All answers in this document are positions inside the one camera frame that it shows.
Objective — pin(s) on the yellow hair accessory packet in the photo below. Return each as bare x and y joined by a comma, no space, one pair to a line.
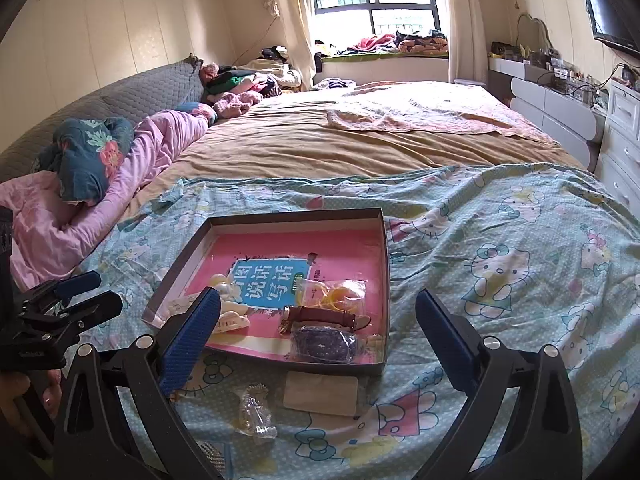
345,292

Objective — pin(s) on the cloud shaped mirror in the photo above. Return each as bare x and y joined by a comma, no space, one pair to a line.
532,35

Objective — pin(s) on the tan bed sheet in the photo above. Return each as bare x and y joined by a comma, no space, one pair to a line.
300,150

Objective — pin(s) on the cartoon printed blanket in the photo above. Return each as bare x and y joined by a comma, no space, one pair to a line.
500,220

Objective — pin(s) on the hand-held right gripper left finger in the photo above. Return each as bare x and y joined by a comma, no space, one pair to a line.
190,345

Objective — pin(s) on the pink lace blanket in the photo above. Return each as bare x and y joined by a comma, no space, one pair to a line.
425,110

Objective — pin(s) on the blue floral pillow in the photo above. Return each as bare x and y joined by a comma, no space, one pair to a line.
195,110
85,160

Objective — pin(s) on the grey quilted headboard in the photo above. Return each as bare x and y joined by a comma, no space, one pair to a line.
125,95

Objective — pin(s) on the clear packet with brooch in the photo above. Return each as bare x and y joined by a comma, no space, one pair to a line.
255,412

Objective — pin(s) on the wall television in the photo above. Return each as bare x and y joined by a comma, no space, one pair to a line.
610,15

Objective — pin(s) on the cream hair claw clip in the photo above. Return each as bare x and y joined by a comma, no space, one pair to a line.
232,322

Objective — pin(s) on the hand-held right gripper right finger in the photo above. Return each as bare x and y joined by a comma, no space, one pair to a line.
445,340

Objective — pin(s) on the pile of clothes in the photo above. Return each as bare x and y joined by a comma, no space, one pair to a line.
240,80

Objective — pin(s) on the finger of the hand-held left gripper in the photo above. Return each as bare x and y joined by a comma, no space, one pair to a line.
77,284
85,315

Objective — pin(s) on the pink book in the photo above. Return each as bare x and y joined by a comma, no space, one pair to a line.
280,250

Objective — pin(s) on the dark blue scrunchie packet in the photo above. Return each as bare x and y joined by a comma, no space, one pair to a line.
322,342

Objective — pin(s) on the pink quilt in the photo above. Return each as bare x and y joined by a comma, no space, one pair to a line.
50,230

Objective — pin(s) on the grey cardboard box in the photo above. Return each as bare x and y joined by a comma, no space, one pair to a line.
300,220

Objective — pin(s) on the rhinestone hair clip case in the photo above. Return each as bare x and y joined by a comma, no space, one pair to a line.
210,452

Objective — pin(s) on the pink plush toy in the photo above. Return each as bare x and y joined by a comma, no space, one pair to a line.
235,105

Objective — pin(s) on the white grey dressing table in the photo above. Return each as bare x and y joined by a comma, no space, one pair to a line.
550,105

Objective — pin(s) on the person's left hand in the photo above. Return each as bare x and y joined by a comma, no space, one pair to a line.
15,400

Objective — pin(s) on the white drawer cabinet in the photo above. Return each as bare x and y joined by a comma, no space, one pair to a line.
620,150

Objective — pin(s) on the beige paper card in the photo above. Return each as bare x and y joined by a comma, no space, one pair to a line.
320,395

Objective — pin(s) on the cream curtain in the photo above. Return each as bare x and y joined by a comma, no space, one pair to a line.
295,35
465,20

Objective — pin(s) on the clothes on window sill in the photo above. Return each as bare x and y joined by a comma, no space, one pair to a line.
415,42

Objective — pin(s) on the row of cosmetics bottles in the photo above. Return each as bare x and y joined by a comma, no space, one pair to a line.
565,75

